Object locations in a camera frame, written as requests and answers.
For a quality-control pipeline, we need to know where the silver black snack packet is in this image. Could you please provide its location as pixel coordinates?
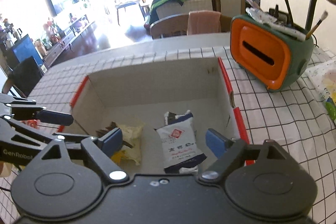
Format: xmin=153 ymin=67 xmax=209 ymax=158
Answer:
xmin=155 ymin=110 xmax=207 ymax=174

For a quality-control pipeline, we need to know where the brown chocolate bar wrapper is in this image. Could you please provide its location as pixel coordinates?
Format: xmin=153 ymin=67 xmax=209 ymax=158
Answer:
xmin=96 ymin=122 xmax=133 ymax=148

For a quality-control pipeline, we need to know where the pale yellow snack packet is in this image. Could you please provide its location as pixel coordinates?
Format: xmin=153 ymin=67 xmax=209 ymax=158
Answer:
xmin=110 ymin=123 xmax=143 ymax=165

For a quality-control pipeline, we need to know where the black office chair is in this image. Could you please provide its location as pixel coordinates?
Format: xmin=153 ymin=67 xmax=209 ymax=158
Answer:
xmin=2 ymin=56 xmax=44 ymax=98

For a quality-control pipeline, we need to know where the red cardboard box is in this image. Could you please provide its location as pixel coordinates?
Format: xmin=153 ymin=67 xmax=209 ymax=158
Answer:
xmin=64 ymin=57 xmax=242 ymax=174

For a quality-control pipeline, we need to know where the orange green tissue holder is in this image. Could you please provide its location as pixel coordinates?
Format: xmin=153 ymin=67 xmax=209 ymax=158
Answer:
xmin=230 ymin=15 xmax=314 ymax=92

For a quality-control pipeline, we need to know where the wooden chair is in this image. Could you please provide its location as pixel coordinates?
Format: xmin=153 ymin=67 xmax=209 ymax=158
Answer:
xmin=150 ymin=10 xmax=232 ymax=39

